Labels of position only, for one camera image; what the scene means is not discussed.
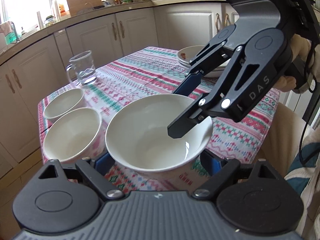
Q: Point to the medium white bowl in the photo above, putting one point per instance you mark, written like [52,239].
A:
[77,134]

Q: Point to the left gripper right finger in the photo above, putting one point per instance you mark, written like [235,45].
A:
[227,172]

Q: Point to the large white bowl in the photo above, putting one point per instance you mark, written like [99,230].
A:
[137,136]

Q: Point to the right hand in glove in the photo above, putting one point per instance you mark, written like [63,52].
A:
[304,67]

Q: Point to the small white bowl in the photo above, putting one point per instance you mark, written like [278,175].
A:
[64,103]

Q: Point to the white plate with fruit print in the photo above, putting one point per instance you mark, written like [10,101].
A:
[186,54]

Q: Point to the patterned tablecloth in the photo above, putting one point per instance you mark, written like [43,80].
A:
[154,70]

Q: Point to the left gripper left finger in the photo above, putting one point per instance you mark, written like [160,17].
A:
[82,172]

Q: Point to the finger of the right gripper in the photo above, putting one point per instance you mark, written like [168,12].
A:
[224,100]
[208,59]

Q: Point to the lower white plate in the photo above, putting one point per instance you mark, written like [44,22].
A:
[215,73]

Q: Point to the clear glass mug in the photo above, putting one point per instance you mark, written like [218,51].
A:
[81,69]

